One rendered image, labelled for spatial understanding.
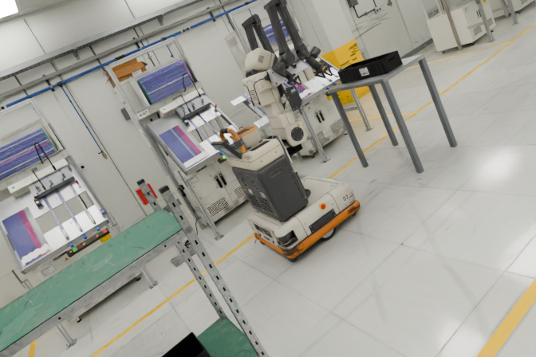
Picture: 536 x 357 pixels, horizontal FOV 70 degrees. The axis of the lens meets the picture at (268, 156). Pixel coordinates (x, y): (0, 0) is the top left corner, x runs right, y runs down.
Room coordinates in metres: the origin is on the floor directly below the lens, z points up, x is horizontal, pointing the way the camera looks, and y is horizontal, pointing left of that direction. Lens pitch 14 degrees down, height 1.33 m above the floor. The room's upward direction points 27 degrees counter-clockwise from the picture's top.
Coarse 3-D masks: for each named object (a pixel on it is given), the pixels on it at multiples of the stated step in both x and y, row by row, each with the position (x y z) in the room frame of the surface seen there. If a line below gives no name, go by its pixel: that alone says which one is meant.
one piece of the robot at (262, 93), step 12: (264, 72) 2.65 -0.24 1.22; (252, 84) 2.72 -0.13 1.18; (264, 84) 2.64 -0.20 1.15; (252, 96) 2.78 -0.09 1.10; (264, 96) 2.69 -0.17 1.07; (276, 96) 2.71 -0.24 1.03; (276, 108) 2.71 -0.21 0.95; (276, 120) 2.73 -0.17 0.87; (288, 120) 2.68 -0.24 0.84; (300, 120) 2.72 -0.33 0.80; (276, 132) 2.81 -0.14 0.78; (288, 132) 2.67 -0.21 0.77; (300, 132) 2.69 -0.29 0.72
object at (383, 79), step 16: (368, 80) 2.88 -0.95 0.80; (384, 80) 2.71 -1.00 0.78; (432, 80) 2.86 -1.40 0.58; (336, 96) 3.33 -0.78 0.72; (432, 96) 2.87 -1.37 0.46; (384, 112) 3.48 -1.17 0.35; (400, 112) 2.72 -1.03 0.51; (352, 128) 3.34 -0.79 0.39; (400, 128) 2.73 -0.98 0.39; (448, 128) 2.85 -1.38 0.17; (416, 160) 2.71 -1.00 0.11
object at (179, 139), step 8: (176, 128) 3.79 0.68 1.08; (184, 128) 3.79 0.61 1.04; (160, 136) 3.72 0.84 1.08; (168, 136) 3.72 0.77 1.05; (176, 136) 3.72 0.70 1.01; (184, 136) 3.72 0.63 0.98; (192, 136) 3.71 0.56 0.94; (168, 144) 3.65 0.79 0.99; (176, 144) 3.65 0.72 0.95; (184, 144) 3.64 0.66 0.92; (192, 144) 3.64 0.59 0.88; (176, 152) 3.58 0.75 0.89; (184, 152) 3.57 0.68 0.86; (192, 152) 3.57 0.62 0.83; (200, 152) 3.57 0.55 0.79; (184, 160) 3.50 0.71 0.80; (192, 160) 3.50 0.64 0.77; (200, 160) 3.50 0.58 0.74
